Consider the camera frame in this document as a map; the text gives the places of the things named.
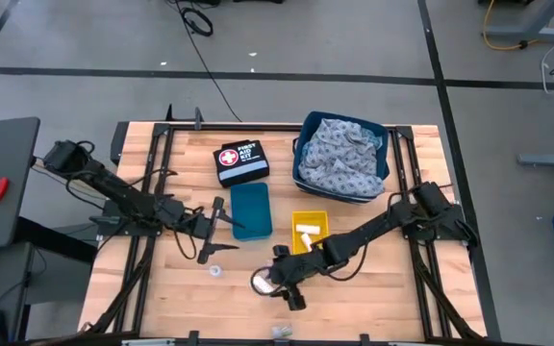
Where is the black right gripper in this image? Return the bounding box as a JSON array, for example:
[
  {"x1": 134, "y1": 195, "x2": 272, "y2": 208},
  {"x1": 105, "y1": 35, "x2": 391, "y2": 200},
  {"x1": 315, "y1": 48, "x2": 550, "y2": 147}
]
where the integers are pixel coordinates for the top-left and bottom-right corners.
[{"x1": 266, "y1": 243, "x2": 329, "y2": 311}]

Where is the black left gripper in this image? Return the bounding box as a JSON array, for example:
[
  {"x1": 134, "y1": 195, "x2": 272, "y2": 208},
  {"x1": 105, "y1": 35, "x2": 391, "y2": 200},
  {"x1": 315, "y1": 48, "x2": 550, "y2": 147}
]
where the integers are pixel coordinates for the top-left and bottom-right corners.
[{"x1": 188, "y1": 196, "x2": 247, "y2": 264}]

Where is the grey patterned cloth gown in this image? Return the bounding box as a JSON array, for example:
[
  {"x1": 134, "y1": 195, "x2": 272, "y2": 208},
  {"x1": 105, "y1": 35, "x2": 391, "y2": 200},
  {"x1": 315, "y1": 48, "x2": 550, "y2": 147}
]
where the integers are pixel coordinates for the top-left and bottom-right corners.
[{"x1": 298, "y1": 118, "x2": 387, "y2": 198}]

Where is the navy fabric basket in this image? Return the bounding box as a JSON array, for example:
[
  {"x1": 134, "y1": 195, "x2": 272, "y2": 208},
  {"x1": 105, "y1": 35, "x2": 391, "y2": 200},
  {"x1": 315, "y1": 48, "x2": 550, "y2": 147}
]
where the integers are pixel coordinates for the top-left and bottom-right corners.
[{"x1": 291, "y1": 111, "x2": 391, "y2": 206}]

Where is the blue patterned cloth gown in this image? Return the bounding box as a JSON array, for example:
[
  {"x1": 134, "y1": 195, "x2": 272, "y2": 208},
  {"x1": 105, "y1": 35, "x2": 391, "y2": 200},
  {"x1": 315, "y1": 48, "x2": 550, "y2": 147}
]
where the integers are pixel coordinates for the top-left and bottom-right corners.
[{"x1": 363, "y1": 125, "x2": 385, "y2": 151}]

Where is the teal plastic tray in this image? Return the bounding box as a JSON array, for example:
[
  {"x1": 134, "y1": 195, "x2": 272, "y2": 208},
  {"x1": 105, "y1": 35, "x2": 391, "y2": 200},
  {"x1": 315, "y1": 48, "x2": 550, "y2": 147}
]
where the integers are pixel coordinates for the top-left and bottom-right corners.
[{"x1": 230, "y1": 182, "x2": 274, "y2": 242}]

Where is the yellow plastic tray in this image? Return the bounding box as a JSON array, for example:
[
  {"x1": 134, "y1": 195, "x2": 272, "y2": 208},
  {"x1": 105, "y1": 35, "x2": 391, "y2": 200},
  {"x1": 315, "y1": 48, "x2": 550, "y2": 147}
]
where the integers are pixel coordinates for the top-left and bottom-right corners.
[{"x1": 290, "y1": 210, "x2": 331, "y2": 256}]

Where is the black first aid kit pouch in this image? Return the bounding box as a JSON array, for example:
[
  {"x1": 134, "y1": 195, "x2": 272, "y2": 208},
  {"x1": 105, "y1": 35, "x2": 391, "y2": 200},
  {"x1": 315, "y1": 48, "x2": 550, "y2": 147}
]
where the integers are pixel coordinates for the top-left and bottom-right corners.
[{"x1": 213, "y1": 139, "x2": 271, "y2": 189}]

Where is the dark grey low shelf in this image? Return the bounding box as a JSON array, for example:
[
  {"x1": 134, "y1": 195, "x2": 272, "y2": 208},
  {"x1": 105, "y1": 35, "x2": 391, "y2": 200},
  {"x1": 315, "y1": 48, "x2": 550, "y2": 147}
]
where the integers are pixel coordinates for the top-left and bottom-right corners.
[{"x1": 0, "y1": 239, "x2": 36, "y2": 337}]

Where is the grey side desk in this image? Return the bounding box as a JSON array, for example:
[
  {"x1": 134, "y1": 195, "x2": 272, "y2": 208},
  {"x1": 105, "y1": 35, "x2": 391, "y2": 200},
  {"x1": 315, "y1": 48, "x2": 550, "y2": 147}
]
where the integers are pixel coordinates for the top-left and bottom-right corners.
[{"x1": 0, "y1": 116, "x2": 41, "y2": 254}]

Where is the grey desk foot bar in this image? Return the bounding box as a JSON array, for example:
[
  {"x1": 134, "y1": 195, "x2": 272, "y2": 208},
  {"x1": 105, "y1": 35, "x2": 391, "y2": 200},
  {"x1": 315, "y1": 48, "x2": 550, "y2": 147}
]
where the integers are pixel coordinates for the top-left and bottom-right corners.
[{"x1": 516, "y1": 153, "x2": 554, "y2": 169}]

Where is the grey desk leg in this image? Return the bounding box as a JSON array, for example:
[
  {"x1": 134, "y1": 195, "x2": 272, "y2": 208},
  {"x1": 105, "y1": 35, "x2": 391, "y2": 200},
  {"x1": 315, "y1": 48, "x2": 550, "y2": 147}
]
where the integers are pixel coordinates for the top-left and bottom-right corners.
[{"x1": 478, "y1": 0, "x2": 554, "y2": 44}]

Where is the black metal table frame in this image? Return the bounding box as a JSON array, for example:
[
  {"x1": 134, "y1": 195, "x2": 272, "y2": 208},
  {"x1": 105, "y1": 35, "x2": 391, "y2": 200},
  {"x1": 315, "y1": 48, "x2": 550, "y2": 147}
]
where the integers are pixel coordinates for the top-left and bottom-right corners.
[{"x1": 84, "y1": 120, "x2": 488, "y2": 345}]

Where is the black clamp bracket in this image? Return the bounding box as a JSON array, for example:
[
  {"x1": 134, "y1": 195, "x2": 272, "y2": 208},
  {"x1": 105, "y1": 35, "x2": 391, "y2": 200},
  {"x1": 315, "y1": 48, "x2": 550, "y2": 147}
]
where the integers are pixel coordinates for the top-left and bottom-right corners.
[{"x1": 164, "y1": 103, "x2": 206, "y2": 131}]

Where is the black floor cable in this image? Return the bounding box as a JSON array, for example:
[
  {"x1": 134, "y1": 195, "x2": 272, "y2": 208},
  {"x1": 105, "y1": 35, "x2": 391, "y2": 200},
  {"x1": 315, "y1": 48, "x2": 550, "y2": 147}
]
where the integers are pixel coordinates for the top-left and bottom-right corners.
[{"x1": 165, "y1": 0, "x2": 243, "y2": 124}]

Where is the yellow floor cable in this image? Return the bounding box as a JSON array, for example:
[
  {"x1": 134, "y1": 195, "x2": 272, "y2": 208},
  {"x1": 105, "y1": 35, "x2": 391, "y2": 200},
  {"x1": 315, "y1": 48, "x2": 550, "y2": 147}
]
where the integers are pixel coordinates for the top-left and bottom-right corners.
[{"x1": 482, "y1": 0, "x2": 554, "y2": 52}]

